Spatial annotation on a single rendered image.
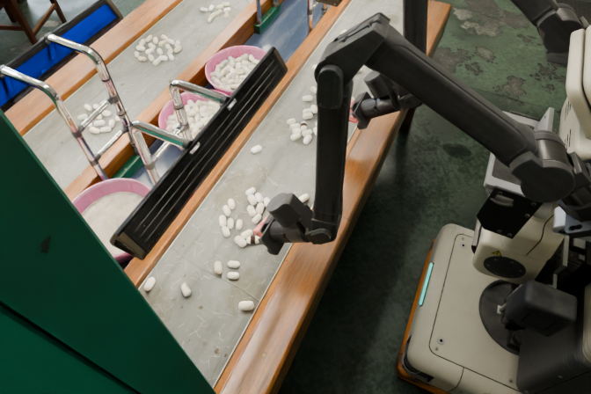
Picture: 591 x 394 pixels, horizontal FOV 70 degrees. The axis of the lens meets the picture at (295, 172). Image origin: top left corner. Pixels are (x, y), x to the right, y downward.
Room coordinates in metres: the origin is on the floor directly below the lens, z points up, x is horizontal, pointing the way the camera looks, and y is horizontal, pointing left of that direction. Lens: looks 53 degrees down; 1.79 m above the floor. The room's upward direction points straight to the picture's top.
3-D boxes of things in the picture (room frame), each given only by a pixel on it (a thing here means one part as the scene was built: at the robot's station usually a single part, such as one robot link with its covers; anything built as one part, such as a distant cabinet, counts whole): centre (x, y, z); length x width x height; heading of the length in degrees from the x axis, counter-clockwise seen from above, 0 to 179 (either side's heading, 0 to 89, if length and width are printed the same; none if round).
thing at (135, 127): (0.69, 0.26, 0.90); 0.20 x 0.19 x 0.45; 154
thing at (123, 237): (0.65, 0.19, 1.08); 0.62 x 0.08 x 0.07; 154
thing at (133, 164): (0.86, 0.62, 0.90); 0.20 x 0.19 x 0.45; 154
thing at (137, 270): (1.09, 0.11, 0.71); 1.81 x 0.05 x 0.11; 154
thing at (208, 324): (1.02, -0.05, 0.73); 1.81 x 0.30 x 0.02; 154
